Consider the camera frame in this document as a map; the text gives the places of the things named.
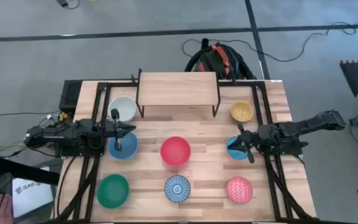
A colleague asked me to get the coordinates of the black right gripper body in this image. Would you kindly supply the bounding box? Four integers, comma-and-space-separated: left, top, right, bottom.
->
236, 123, 262, 164

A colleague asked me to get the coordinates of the yellow patterned bowl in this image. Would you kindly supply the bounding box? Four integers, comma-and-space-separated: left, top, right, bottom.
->
230, 101, 254, 123

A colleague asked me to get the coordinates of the wooden shelf with black legs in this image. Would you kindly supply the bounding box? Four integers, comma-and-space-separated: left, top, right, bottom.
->
135, 68, 222, 118

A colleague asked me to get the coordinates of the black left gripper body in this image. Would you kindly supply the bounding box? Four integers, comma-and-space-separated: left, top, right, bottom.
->
103, 108, 127, 152

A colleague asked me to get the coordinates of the long black floor cable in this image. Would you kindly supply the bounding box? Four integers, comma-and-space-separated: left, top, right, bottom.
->
181, 21, 358, 63

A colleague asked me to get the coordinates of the blue radial-line patterned bowl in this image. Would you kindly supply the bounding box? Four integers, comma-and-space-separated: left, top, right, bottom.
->
163, 174, 192, 203

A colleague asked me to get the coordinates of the plain blue bowl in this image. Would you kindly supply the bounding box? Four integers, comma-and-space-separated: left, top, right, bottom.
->
108, 130, 139, 161

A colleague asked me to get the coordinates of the teal patterned bowl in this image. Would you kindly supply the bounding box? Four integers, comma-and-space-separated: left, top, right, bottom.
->
225, 136, 250, 161

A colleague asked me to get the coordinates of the plain green bowl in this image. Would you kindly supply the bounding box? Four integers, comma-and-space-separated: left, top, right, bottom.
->
96, 173, 131, 210

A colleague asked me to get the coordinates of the black beam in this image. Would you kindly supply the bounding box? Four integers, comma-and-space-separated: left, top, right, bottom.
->
0, 157, 60, 186

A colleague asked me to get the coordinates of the black and orange backpack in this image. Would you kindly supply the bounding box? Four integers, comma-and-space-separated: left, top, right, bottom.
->
184, 37, 257, 81

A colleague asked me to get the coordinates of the plain red bowl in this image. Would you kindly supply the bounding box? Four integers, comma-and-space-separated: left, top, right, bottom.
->
159, 136, 192, 168

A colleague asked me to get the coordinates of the thin black cable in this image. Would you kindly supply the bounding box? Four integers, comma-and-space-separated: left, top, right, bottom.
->
0, 110, 62, 116

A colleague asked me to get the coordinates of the black aluminium table frame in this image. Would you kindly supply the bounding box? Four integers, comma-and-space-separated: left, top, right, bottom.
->
51, 79, 319, 224

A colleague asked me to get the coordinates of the black power adapter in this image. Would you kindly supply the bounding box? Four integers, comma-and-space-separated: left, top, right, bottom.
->
57, 0, 80, 9

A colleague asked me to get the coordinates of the white labelled box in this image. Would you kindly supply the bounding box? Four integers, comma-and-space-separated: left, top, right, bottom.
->
12, 177, 55, 218

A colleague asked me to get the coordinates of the pink wave patterned bowl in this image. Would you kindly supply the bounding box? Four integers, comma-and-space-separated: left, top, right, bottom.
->
225, 175, 254, 205

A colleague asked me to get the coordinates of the plain white bowl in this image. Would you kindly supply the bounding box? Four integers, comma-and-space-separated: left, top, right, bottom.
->
107, 95, 138, 123

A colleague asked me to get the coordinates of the black perforated electronics box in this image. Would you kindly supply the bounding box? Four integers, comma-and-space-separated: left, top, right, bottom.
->
59, 80, 83, 114

